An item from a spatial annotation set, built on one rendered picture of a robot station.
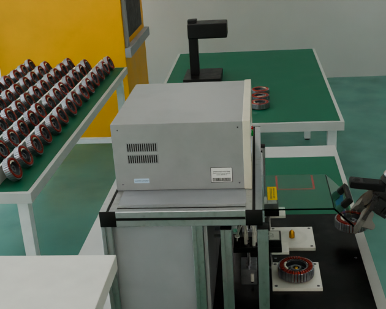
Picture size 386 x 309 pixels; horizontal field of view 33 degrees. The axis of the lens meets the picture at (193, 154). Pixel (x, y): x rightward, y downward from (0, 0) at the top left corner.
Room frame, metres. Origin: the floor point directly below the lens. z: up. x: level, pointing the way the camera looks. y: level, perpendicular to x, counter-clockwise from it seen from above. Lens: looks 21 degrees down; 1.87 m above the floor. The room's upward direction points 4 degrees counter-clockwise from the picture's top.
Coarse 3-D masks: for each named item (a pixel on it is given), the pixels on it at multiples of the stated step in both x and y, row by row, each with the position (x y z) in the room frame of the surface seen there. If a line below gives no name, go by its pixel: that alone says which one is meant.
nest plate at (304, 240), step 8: (288, 232) 2.00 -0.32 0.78; (296, 232) 2.00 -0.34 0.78; (304, 232) 2.00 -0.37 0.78; (312, 232) 1.99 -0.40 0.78; (288, 240) 1.95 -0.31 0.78; (296, 240) 1.94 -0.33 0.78; (304, 240) 1.94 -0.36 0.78; (312, 240) 1.94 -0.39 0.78; (296, 248) 1.90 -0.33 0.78; (304, 248) 1.89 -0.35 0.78; (312, 248) 1.89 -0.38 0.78
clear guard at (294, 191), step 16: (272, 176) 1.86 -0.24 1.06; (288, 176) 1.85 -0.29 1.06; (304, 176) 1.84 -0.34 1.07; (320, 176) 1.83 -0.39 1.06; (288, 192) 1.73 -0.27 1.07; (304, 192) 1.72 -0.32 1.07; (320, 192) 1.72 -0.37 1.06; (336, 192) 1.76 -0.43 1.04; (272, 208) 1.63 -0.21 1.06; (288, 208) 1.62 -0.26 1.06; (304, 208) 1.62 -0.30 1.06; (320, 208) 1.61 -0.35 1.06; (336, 208) 1.62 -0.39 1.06; (352, 224) 1.60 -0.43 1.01
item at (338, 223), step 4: (352, 212) 1.98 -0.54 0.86; (356, 212) 1.98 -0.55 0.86; (360, 212) 1.98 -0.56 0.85; (336, 216) 1.96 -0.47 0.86; (340, 216) 1.96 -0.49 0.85; (352, 216) 1.97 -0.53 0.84; (356, 216) 1.97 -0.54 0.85; (336, 220) 1.94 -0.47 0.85; (340, 220) 1.93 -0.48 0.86; (344, 220) 1.97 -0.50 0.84; (356, 220) 1.94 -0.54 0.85; (336, 224) 1.93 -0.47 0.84; (340, 224) 1.91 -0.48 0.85; (344, 224) 1.90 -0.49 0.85; (348, 224) 1.90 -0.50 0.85; (336, 228) 1.93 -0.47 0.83; (340, 228) 1.91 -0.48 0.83; (344, 228) 1.90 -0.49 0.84; (348, 228) 1.90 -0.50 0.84; (352, 228) 1.90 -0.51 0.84; (360, 228) 1.89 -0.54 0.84; (364, 228) 1.90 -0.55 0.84; (348, 232) 1.89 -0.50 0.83; (352, 232) 1.90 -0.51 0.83
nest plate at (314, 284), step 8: (272, 272) 1.75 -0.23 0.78; (272, 280) 1.71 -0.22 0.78; (280, 280) 1.70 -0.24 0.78; (312, 280) 1.69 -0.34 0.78; (320, 280) 1.69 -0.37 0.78; (280, 288) 1.66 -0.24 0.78; (288, 288) 1.66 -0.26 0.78; (296, 288) 1.66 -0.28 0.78; (304, 288) 1.65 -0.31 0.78; (312, 288) 1.65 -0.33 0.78; (320, 288) 1.65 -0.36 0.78
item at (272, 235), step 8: (272, 232) 1.76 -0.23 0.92; (280, 232) 1.75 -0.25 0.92; (240, 240) 1.76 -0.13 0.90; (272, 240) 1.71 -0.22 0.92; (280, 240) 1.70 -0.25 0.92; (240, 248) 1.71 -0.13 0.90; (248, 248) 1.71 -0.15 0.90; (256, 248) 1.71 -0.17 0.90; (272, 248) 1.70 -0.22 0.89; (280, 248) 1.70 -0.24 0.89; (288, 248) 1.72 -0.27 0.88; (248, 256) 1.72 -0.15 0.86; (248, 264) 1.72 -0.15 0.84
